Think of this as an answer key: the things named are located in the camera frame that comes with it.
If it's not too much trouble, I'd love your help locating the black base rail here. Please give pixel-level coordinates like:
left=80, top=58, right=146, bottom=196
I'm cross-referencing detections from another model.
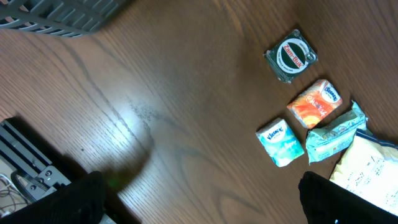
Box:
left=1, top=117, right=75, bottom=203

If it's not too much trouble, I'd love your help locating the grey plastic mesh basket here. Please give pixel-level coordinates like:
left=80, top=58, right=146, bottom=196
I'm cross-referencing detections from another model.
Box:
left=1, top=0, right=131, bottom=38

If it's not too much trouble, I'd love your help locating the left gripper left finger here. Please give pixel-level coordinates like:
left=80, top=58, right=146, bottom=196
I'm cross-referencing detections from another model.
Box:
left=1, top=171, right=106, bottom=224

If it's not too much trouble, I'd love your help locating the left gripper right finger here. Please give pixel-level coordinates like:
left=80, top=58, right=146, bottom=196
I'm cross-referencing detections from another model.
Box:
left=298, top=171, right=397, bottom=224

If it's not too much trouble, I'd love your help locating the cream snack bag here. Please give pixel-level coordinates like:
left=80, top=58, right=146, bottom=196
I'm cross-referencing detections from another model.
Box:
left=330, top=130, right=397, bottom=215

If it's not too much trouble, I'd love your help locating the teal tissue pack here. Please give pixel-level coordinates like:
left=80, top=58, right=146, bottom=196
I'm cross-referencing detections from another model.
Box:
left=256, top=118, right=305, bottom=167

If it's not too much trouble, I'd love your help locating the green snack packet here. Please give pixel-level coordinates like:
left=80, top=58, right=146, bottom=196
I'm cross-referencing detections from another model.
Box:
left=305, top=101, right=368, bottom=164

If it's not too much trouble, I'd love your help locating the dark green round-label box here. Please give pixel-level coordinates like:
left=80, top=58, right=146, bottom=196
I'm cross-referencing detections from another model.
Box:
left=264, top=29, right=318, bottom=83

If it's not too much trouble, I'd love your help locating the orange tissue pack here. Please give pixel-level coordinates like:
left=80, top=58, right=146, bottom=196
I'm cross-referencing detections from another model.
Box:
left=287, top=79, right=343, bottom=129

